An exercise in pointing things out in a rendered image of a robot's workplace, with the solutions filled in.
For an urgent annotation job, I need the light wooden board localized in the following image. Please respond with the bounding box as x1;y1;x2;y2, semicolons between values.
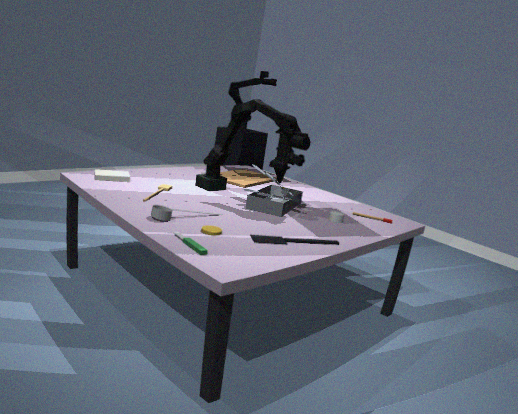
220;169;273;188

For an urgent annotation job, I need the yellow round disc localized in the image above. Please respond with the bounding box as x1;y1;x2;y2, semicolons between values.
201;225;222;235

